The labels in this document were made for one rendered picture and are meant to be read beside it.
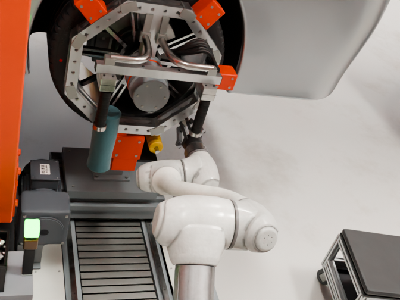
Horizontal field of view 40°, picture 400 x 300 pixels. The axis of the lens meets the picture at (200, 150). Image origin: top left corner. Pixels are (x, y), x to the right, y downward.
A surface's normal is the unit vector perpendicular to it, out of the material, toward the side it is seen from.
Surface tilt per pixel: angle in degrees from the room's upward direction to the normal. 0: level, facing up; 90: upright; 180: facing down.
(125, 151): 90
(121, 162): 90
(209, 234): 44
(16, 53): 90
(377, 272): 0
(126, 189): 0
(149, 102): 90
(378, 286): 0
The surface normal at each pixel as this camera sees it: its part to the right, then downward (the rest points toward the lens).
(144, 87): 0.24, 0.62
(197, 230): 0.24, -0.14
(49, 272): 0.25, -0.78
